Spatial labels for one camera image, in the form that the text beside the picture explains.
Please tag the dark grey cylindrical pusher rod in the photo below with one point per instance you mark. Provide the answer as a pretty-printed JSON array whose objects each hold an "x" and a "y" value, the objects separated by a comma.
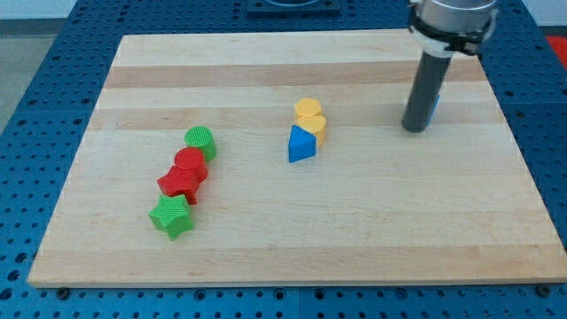
[{"x": 423, "y": 97}]

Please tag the blue triangle block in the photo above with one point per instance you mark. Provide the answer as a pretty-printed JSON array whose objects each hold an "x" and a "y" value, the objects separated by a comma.
[{"x": 301, "y": 144}]

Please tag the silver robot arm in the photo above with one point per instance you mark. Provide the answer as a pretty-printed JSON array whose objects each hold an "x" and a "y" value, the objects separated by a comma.
[{"x": 430, "y": 5}]

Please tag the blue cube block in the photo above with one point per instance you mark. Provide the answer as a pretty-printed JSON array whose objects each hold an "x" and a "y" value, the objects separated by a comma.
[{"x": 433, "y": 109}]

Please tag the yellow heart block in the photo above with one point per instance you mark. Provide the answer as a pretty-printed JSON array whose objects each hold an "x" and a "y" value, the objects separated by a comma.
[{"x": 315, "y": 125}]

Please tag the yellow hexagon block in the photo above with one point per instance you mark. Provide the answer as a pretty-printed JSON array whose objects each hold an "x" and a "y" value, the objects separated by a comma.
[{"x": 307, "y": 107}]

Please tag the wooden board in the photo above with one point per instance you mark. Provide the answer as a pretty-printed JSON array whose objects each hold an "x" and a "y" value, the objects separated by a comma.
[{"x": 376, "y": 205}]

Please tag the green cylinder block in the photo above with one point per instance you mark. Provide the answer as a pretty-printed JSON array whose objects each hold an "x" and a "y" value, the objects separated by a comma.
[{"x": 201, "y": 137}]

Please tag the red cylinder block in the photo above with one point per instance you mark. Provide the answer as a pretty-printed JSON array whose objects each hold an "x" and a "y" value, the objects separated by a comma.
[{"x": 192, "y": 159}]

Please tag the red star block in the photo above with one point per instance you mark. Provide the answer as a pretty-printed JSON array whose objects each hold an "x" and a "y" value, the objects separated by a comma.
[{"x": 178, "y": 182}]

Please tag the green star block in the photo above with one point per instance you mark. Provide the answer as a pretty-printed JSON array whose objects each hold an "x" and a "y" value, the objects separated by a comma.
[{"x": 172, "y": 215}]

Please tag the black cable clamp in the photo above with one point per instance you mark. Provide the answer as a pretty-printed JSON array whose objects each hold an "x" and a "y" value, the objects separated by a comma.
[{"x": 446, "y": 31}]

